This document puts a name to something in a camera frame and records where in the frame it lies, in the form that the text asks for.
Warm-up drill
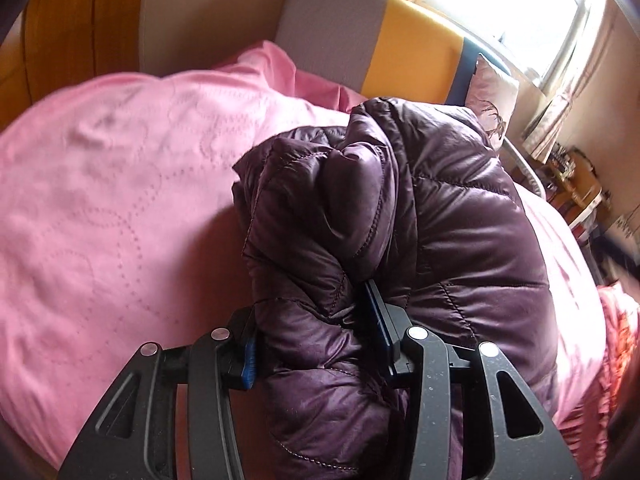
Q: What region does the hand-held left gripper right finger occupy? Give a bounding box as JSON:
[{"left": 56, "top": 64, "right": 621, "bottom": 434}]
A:
[{"left": 364, "top": 279, "right": 583, "bottom": 480}]

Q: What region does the pink deer print pillow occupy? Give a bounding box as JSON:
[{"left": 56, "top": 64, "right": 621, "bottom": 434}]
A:
[{"left": 465, "top": 55, "right": 521, "bottom": 151}]

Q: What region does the grey metal rail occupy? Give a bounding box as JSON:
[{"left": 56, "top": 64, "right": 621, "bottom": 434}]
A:
[{"left": 502, "top": 137, "right": 547, "bottom": 200}]

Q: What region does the bright window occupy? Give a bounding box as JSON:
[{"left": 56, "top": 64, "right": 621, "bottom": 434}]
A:
[{"left": 415, "top": 0, "right": 601, "bottom": 86}]

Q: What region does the grey yellow blue headboard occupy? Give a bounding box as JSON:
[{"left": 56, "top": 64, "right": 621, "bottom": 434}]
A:
[{"left": 272, "top": 0, "right": 483, "bottom": 111}]

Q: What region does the beige window curtain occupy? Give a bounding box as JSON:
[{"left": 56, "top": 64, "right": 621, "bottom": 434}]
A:
[{"left": 522, "top": 0, "right": 621, "bottom": 162}]

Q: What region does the orange red cloth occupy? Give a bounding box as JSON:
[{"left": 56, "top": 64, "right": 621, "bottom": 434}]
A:
[{"left": 557, "top": 280, "right": 640, "bottom": 480}]

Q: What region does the purple quilted puffer jacket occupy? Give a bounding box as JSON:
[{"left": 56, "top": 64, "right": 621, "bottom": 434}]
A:
[{"left": 231, "top": 97, "right": 561, "bottom": 480}]

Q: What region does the cluttered wooden shelf unit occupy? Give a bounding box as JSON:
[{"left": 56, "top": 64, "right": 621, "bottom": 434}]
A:
[{"left": 542, "top": 142, "right": 610, "bottom": 242}]

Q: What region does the wooden wardrobe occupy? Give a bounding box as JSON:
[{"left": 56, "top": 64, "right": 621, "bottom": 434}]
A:
[{"left": 0, "top": 0, "right": 151, "bottom": 131}]

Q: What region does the pink bed blanket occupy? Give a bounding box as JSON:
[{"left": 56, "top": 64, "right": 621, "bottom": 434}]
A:
[{"left": 0, "top": 41, "right": 608, "bottom": 480}]

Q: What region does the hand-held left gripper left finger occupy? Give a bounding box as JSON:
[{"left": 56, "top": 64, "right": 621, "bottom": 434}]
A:
[{"left": 59, "top": 307, "right": 261, "bottom": 480}]

